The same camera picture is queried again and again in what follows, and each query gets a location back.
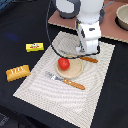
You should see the red tomato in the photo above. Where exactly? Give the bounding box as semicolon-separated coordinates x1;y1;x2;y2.
58;58;70;70

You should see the yellow box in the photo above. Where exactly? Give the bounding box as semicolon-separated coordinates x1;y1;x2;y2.
26;43;44;52

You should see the orange bread loaf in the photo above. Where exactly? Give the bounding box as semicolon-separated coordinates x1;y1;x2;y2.
6;65;30;82

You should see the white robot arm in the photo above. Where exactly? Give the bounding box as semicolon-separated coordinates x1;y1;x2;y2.
55;0;104;54

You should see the beige round plate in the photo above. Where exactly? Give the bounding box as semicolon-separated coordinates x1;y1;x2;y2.
56;55;83;79

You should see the white striped placemat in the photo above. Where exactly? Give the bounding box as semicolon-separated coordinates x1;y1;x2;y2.
12;30;116;128

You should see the brown stove board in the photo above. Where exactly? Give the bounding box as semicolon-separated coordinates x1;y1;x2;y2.
48;2;128;43

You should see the beige bowl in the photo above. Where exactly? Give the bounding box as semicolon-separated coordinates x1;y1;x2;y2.
116;4;128;30

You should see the fork with wooden handle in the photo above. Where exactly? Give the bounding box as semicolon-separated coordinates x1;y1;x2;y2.
45;72;85;90

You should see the knife with wooden handle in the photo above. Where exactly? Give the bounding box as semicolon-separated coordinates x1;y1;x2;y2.
80;56;98;63

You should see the black cable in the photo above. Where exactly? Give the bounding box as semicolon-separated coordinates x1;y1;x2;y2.
45;0;101;60

